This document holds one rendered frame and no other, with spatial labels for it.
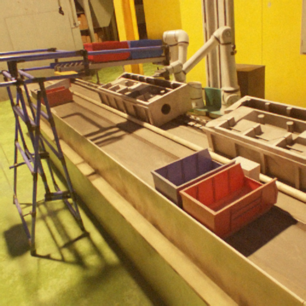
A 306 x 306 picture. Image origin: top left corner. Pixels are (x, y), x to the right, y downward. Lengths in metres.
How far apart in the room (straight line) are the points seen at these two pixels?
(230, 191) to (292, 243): 0.33
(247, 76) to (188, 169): 2.06
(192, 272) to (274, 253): 0.34
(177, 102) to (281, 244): 1.38
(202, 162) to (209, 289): 0.57
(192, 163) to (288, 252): 0.57
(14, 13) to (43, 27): 0.74
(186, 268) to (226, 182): 0.38
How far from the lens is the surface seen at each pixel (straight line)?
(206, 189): 1.20
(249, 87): 3.36
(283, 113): 1.69
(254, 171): 1.37
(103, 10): 10.85
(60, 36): 8.53
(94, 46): 2.24
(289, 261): 1.08
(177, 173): 1.36
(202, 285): 1.21
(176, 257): 1.31
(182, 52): 3.18
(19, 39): 8.32
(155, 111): 2.11
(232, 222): 1.11
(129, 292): 2.00
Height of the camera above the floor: 1.52
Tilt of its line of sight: 24 degrees down
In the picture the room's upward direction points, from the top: 8 degrees counter-clockwise
